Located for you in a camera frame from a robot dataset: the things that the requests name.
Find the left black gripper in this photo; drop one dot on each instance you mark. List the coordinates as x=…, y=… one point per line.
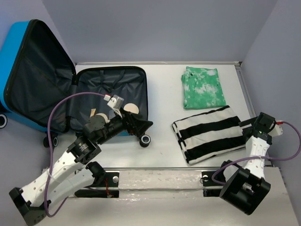
x=133, y=125

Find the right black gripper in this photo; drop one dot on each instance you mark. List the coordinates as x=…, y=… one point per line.
x=247, y=122

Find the black white striped shirt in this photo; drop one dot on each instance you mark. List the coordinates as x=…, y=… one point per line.
x=206, y=135

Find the wooden stick tool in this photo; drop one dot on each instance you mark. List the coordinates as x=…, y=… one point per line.
x=92, y=113

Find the green tie-dye shorts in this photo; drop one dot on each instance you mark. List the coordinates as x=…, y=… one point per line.
x=202, y=89

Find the blue hard-shell suitcase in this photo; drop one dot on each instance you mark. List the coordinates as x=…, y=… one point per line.
x=40, y=87

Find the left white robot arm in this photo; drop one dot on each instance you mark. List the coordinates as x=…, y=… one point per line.
x=75, y=169

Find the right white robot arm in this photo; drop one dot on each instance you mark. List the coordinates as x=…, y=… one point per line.
x=245, y=186

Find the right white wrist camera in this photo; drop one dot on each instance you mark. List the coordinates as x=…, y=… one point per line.
x=277, y=130

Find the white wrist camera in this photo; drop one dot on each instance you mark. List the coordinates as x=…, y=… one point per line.
x=277, y=130
x=115, y=102

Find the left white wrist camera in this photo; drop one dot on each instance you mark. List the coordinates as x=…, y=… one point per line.
x=115, y=102

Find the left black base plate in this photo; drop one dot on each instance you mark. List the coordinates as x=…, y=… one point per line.
x=105, y=188

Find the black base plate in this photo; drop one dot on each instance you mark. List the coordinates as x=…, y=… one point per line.
x=105, y=188
x=211, y=188

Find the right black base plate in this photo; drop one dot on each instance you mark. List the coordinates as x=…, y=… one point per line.
x=211, y=188

